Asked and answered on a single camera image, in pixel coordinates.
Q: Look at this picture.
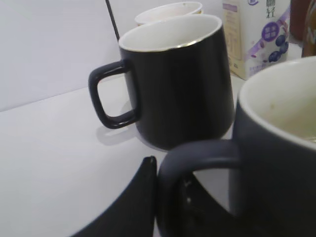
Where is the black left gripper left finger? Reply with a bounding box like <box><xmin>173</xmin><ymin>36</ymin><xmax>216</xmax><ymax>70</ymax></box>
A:
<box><xmin>74</xmin><ymin>156</ymin><xmax>157</xmax><ymax>237</ymax></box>

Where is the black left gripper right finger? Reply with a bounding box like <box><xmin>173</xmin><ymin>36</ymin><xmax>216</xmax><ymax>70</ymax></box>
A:
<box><xmin>182</xmin><ymin>173</ymin><xmax>238</xmax><ymax>237</ymax></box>

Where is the dark grey round mug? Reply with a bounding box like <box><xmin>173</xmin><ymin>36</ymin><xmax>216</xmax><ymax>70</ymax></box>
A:
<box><xmin>157</xmin><ymin>56</ymin><xmax>316</xmax><ymax>237</ymax></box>

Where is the yellow paper cup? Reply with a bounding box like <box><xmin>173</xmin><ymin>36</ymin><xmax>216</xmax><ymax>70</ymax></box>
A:
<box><xmin>134</xmin><ymin>1</ymin><xmax>203</xmax><ymax>26</ymax></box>

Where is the black tapered mug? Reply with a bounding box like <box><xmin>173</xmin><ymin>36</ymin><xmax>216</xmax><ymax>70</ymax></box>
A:
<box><xmin>88</xmin><ymin>14</ymin><xmax>234</xmax><ymax>150</ymax></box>

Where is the white milk carton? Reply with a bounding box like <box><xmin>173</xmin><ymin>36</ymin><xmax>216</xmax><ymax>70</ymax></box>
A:
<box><xmin>222</xmin><ymin>0</ymin><xmax>290</xmax><ymax>80</ymax></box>

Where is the dark red mug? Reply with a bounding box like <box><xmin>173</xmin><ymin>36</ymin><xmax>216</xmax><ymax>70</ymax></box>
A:
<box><xmin>290</xmin><ymin>0</ymin><xmax>311</xmax><ymax>41</ymax></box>

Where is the black cable on wall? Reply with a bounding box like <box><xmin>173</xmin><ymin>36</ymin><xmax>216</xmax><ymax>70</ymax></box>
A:
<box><xmin>105</xmin><ymin>0</ymin><xmax>120</xmax><ymax>41</ymax></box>

